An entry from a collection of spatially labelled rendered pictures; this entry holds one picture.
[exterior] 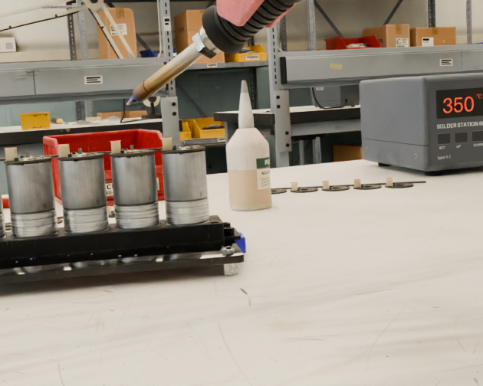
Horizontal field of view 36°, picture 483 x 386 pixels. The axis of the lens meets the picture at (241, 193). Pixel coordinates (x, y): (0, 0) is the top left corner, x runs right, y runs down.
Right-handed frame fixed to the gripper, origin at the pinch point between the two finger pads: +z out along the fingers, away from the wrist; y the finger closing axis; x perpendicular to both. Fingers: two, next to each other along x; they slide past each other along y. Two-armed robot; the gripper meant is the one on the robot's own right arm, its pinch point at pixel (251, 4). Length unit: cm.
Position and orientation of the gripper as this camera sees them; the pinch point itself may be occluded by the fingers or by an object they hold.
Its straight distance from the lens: 35.5
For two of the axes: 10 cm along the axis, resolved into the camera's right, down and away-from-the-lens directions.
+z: -3.5, 8.4, 4.1
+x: 7.2, 5.2, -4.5
